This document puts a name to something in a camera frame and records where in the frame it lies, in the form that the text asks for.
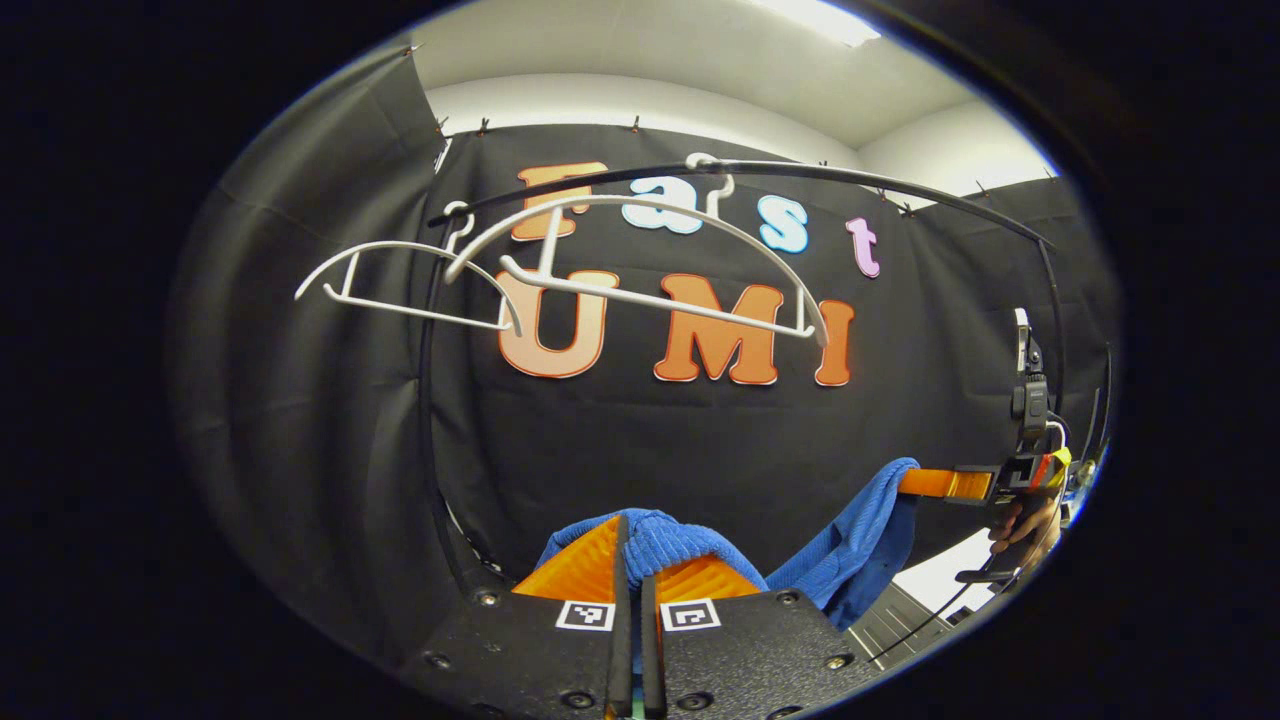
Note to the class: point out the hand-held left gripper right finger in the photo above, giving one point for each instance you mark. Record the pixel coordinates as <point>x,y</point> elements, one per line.
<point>652,650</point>

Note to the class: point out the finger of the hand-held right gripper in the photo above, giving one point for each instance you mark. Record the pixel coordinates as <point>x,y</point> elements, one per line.
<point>945,484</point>

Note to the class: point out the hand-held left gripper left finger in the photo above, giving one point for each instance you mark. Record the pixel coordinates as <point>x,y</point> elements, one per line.
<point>622,640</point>

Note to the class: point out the black clothes rack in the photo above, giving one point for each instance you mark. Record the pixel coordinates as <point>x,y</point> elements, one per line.
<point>900,185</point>

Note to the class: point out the white clothes hanger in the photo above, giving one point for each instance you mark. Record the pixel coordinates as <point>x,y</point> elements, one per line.
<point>640,203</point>
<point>400,245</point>

